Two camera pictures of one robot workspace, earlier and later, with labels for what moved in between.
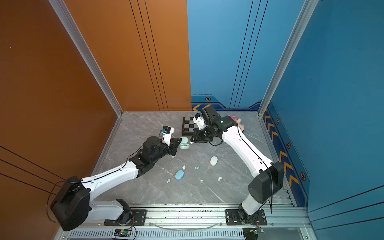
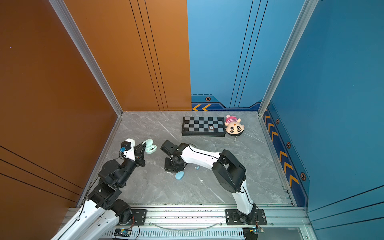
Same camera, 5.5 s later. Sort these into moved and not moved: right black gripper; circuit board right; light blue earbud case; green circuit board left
Moved: right black gripper
Not moved: green circuit board left; circuit board right; light blue earbud case
